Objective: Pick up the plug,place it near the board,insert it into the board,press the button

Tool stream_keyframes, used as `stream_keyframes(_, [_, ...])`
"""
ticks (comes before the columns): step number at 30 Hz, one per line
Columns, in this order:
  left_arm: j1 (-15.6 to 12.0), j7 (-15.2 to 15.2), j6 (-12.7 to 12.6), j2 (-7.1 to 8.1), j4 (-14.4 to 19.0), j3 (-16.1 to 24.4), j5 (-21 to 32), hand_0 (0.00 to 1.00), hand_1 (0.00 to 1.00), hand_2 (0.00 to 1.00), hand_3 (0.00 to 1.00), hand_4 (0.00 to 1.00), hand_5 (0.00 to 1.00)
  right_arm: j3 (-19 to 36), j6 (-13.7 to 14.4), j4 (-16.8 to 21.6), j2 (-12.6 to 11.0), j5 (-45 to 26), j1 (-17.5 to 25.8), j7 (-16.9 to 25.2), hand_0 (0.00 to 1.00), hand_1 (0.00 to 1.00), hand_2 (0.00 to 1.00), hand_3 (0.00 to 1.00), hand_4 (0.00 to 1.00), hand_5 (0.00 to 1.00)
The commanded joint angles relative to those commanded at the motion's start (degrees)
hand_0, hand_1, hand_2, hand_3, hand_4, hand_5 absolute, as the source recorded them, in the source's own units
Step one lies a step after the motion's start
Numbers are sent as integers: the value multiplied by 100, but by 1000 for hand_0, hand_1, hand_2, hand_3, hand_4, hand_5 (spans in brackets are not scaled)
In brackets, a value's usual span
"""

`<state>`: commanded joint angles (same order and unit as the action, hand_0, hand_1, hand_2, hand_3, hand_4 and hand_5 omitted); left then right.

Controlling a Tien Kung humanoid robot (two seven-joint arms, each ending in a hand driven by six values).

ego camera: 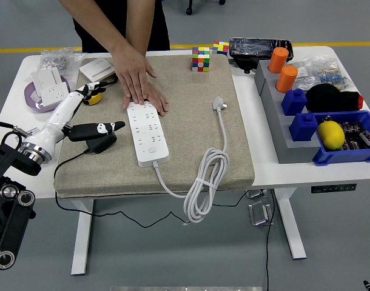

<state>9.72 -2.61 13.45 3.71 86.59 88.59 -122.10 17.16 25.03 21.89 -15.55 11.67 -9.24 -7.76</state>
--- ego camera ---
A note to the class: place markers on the person's right hand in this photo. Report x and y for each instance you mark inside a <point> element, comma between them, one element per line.
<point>133,75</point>

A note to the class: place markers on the person's left hand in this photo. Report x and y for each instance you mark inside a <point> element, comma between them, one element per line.
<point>157,100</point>

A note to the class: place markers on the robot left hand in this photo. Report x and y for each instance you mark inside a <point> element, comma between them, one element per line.
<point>60,112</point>

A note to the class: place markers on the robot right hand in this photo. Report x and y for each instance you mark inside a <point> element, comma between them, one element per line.
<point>368,287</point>

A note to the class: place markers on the white power strip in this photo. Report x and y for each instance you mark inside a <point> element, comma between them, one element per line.
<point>148,142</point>

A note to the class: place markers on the black plug adapter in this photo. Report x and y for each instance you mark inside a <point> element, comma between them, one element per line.
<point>101,146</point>

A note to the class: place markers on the person's left forearm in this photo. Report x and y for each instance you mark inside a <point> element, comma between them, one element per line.
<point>141,24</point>

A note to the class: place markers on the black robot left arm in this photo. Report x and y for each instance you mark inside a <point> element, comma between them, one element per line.
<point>12,218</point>

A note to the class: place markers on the person's right forearm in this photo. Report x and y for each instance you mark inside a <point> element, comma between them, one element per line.
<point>94,24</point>

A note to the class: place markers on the white socket panel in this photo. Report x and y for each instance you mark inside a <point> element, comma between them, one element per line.
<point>54,94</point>

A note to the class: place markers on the purple tray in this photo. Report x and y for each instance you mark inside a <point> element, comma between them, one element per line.
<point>31,104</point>

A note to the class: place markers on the grey-brown mat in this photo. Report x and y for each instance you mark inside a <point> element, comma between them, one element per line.
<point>188,91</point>

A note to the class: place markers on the yellow tape measure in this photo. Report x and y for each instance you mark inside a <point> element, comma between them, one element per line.
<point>95,100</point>

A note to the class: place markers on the clear bag of metal parts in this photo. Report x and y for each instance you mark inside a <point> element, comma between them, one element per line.
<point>56,60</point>

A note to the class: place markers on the person's torso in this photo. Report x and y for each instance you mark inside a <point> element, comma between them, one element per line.
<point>160,30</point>

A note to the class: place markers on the large colourful puzzle cube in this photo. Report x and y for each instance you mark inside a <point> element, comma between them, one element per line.
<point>200,60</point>

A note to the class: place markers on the small colourful puzzle cube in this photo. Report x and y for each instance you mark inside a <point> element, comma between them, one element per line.
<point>220,48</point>

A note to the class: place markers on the black office chair base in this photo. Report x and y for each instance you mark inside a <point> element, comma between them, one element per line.
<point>189,11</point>

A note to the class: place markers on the white table leg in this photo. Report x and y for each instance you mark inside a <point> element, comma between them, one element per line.
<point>289,224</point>
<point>82,242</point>

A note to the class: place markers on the black table control panel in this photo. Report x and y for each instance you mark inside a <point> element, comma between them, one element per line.
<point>333,188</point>

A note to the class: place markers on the black wrapped box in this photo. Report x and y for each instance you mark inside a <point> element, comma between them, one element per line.
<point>251,47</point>

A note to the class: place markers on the grey stepped block holder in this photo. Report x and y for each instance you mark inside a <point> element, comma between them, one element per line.
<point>276,127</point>

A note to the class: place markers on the orange cylinder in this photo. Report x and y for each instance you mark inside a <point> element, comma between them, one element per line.
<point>286,79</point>
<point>278,60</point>

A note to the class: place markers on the blue plastic bin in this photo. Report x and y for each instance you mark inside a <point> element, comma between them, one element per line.
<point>342,157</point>

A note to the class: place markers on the blue block with knob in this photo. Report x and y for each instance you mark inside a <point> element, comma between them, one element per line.
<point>293,103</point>
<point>303,127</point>

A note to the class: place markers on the clear bag of beige parts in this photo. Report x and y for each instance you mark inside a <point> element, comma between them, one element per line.
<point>306,74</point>

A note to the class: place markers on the yellow lemon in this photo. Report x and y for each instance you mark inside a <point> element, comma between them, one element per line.
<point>330,135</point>

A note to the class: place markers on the black fabric bundle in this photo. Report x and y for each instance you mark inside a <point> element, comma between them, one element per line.
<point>327,98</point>

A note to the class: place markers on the clear bag of blue parts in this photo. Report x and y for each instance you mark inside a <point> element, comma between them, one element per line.
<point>333,79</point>

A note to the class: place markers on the white switch panel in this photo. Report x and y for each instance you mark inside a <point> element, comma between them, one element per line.
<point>45,77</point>

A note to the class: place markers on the white double wall switch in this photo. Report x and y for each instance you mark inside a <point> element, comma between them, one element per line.
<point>95,69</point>

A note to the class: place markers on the metal bracket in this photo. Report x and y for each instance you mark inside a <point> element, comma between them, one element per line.
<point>259,213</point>

